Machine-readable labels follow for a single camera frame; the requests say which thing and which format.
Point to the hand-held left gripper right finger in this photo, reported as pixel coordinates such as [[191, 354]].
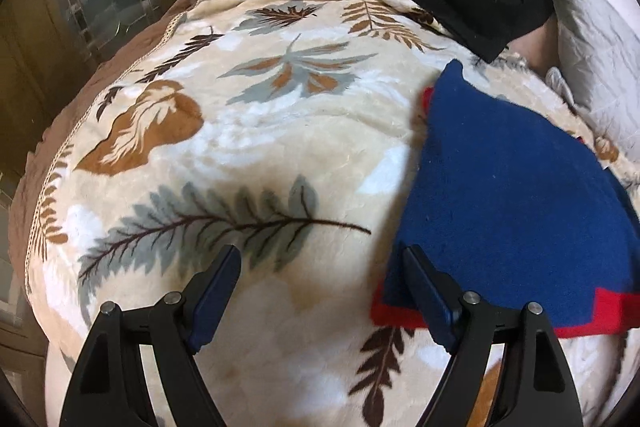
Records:
[[430, 302]]

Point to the brown bed skirt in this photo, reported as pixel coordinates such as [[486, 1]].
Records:
[[100, 82]]

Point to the beige pillow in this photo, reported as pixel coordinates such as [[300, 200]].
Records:
[[537, 44]]

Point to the wooden glass-panel wardrobe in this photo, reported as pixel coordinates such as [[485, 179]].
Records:
[[75, 7]]

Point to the grey quilted pillow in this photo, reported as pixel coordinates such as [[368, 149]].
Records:
[[595, 37]]

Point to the red and blue sweater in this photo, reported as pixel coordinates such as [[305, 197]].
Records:
[[505, 187]]

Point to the leaf print blanket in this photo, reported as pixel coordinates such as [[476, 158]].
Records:
[[250, 147]]

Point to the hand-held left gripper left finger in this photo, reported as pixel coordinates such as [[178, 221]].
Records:
[[215, 292]]

